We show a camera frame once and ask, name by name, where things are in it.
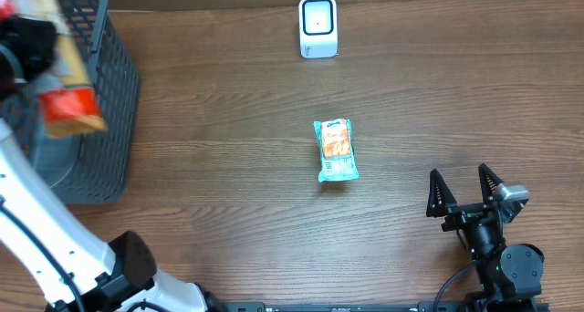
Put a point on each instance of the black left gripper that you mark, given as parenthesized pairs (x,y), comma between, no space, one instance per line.
(23,47)

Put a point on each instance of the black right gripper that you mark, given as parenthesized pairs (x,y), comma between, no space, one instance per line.
(468,213)

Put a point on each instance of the orange spaghetti package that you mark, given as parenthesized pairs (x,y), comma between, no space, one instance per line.
(67,98)

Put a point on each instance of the teal tissue pack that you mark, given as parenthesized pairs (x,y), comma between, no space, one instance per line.
(336,151)

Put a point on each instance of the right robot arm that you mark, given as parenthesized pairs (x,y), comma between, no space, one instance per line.
(509,275)

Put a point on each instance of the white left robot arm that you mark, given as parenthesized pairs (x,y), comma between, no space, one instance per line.
(75,269)

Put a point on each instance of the white barcode scanner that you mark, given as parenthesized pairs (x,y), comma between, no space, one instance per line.
(318,28)

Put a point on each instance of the grey plastic basket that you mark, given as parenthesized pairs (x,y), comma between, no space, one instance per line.
(86,168)

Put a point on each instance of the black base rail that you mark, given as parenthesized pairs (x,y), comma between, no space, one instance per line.
(423,306)

